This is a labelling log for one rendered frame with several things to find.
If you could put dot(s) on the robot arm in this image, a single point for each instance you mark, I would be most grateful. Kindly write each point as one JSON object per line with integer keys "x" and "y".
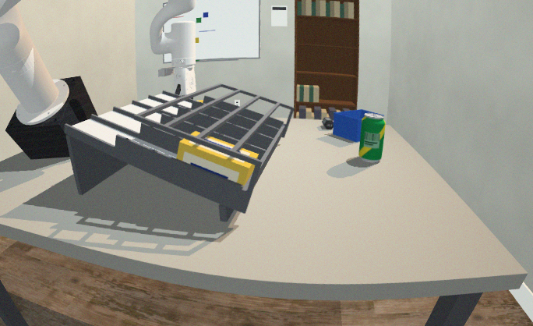
{"x": 25, "y": 73}

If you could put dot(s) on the blue open bin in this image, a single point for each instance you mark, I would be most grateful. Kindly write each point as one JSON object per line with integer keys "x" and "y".
{"x": 349, "y": 127}

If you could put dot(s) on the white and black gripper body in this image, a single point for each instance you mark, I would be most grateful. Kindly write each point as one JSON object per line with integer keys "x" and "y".
{"x": 187, "y": 81}

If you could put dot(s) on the green drink can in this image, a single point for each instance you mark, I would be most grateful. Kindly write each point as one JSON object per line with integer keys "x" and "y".
{"x": 372, "y": 137}

